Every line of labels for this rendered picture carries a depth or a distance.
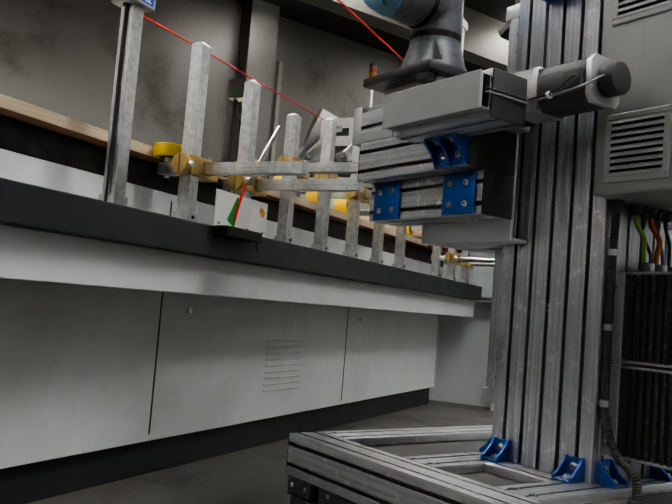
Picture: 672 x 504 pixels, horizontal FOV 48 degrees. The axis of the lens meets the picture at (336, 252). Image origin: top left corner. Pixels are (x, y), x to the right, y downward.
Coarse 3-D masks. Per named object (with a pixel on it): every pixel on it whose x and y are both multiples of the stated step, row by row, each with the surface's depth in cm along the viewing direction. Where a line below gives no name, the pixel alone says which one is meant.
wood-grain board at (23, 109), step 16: (0, 96) 156; (0, 112) 161; (16, 112) 160; (32, 112) 163; (48, 112) 167; (48, 128) 174; (64, 128) 172; (80, 128) 176; (96, 128) 181; (96, 144) 188; (144, 144) 196; (160, 160) 204; (272, 192) 255; (304, 208) 281; (368, 224) 329; (416, 240) 385
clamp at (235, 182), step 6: (228, 180) 210; (234, 180) 209; (240, 180) 208; (234, 186) 209; (240, 186) 208; (246, 186) 210; (252, 186) 212; (252, 192) 213; (258, 192) 215; (264, 192) 218
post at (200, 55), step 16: (192, 48) 192; (208, 48) 192; (192, 64) 191; (208, 64) 193; (192, 80) 191; (192, 96) 190; (192, 112) 190; (192, 128) 189; (192, 144) 189; (192, 176) 189; (192, 192) 189; (176, 208) 189; (192, 208) 189
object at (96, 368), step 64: (0, 128) 163; (128, 192) 200; (384, 256) 362; (0, 320) 165; (64, 320) 181; (128, 320) 202; (192, 320) 227; (256, 320) 260; (320, 320) 304; (384, 320) 365; (0, 384) 165; (64, 384) 182; (128, 384) 203; (192, 384) 228; (256, 384) 262; (320, 384) 306; (384, 384) 368; (0, 448) 166; (64, 448) 183; (128, 448) 207; (192, 448) 234
